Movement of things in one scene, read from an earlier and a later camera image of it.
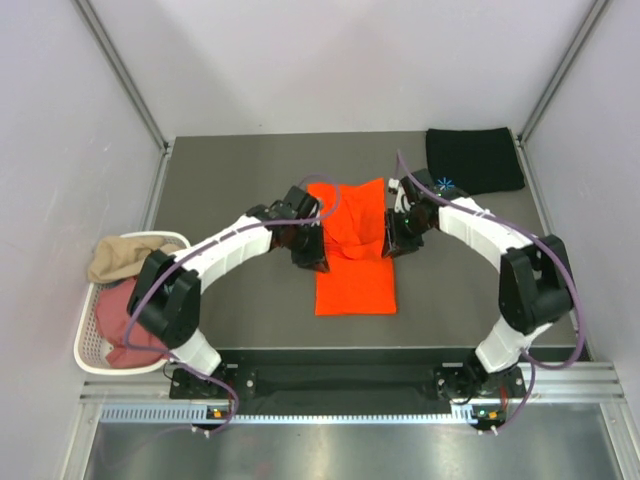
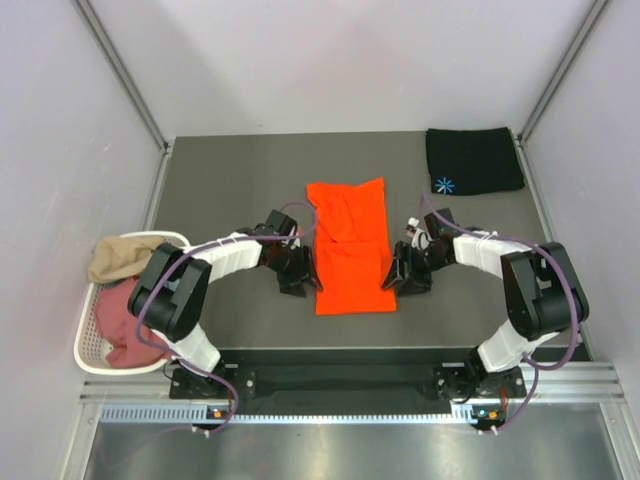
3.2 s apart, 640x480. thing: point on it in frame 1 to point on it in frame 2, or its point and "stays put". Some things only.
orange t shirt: x=361 y=280 stays put
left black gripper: x=314 y=259 to x=305 y=269
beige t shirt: x=122 y=257 stays put
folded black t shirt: x=479 y=161 stays put
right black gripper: x=396 y=244 to x=416 y=282
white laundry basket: x=91 y=351 stays put
